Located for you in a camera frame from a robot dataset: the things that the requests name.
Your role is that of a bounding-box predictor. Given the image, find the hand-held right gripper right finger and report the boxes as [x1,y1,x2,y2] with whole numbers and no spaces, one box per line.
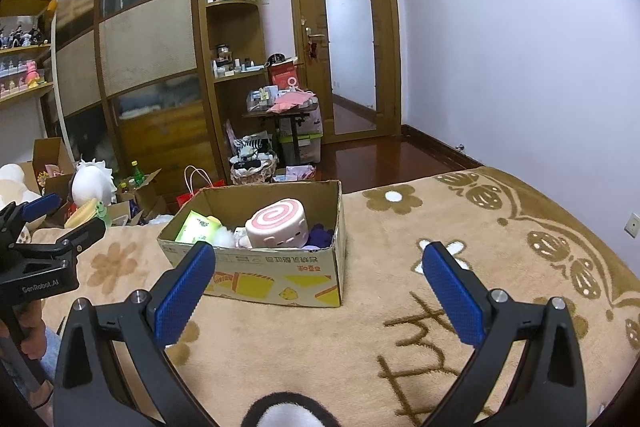
[421,241,587,427]

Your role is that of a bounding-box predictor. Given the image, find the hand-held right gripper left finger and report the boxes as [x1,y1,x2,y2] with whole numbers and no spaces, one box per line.
[52,241,221,427]

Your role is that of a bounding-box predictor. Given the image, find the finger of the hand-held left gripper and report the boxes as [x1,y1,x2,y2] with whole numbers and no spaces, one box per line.
[0,193,62,233]
[50,218,107,265]

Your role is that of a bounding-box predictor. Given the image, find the green tissue pack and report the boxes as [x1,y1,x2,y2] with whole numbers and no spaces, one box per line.
[174,210,224,244]

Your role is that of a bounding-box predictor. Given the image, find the white fluffy plush keychain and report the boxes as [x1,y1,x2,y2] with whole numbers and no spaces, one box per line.
[212,227,240,249]

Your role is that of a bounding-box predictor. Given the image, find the printed cardboard box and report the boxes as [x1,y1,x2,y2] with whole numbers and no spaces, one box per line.
[157,179,346,309]

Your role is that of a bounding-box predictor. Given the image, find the pink swirl roll plush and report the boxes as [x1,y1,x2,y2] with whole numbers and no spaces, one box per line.
[244,200,310,249]

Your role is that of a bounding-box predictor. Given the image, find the purple plush toy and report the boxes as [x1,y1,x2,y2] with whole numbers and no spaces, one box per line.
[303,222,335,251]

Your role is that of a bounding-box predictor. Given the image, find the person's left hand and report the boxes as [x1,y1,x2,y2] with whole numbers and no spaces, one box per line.
[14,298,49,359]

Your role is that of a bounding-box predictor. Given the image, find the green and yellow plush toy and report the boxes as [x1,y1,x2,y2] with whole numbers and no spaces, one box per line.
[63,198,111,229]

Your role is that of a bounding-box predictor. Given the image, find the cream plush toy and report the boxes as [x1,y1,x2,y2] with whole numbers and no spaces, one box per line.
[0,163,42,208]

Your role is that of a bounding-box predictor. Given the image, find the brown cardboard box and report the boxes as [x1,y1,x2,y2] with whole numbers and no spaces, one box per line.
[30,136,76,198]

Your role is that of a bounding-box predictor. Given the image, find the white-haired plush doll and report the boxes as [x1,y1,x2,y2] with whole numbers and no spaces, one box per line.
[71,159,119,206]

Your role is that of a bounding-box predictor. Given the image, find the open cardboard box with bottles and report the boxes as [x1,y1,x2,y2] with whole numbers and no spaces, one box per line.
[112,167,169,226]

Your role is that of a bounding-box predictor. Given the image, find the person's leg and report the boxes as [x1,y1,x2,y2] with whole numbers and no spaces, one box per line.
[39,324,63,378]

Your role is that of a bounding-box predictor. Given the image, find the red paper bag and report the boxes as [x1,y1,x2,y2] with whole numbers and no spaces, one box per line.
[174,165,227,208]

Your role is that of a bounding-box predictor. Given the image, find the lace-trimmed basket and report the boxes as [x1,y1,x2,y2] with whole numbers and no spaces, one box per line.
[229,152,279,184]

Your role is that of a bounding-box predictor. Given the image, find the black and white clothes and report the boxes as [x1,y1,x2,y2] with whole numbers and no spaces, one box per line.
[234,134,274,168]

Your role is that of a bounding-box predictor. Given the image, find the black and white plush toy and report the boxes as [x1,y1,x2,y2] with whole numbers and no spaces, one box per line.
[247,390,347,427]

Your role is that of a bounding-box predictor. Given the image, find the clear plastic storage box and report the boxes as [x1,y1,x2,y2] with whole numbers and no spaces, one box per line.
[278,109,324,166]

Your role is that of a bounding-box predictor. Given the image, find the wooden wardrobe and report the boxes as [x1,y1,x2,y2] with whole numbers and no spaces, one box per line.
[42,0,217,194]

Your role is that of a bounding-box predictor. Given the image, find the small folding table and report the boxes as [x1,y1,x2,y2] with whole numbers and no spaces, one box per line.
[243,102,321,166]

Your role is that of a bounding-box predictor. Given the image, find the pink cloth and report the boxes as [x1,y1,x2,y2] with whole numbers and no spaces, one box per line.
[266,90,316,114]

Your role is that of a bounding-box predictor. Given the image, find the red box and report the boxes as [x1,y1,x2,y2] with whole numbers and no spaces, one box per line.
[267,60,299,93]

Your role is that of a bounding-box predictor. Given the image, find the wooden corner shelf unit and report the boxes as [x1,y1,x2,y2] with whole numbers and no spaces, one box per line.
[194,0,269,181]

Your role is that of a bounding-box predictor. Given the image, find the wooden door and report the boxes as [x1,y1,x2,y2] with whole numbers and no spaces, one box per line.
[287,0,404,143]

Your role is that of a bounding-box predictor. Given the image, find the wall shelf with figures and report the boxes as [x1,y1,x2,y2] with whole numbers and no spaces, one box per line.
[0,0,57,108]

